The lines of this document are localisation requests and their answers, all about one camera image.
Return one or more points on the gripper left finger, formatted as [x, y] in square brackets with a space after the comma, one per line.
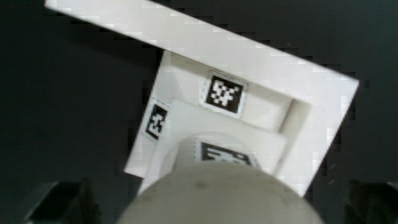
[65, 204]

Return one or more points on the white lamp bulb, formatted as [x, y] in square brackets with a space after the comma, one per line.
[218, 191]

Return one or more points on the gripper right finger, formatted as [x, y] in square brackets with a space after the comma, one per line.
[372, 203]

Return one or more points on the white U-shaped fence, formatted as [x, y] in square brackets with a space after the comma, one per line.
[244, 58]

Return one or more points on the white lamp base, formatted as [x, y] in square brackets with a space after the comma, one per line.
[216, 119]

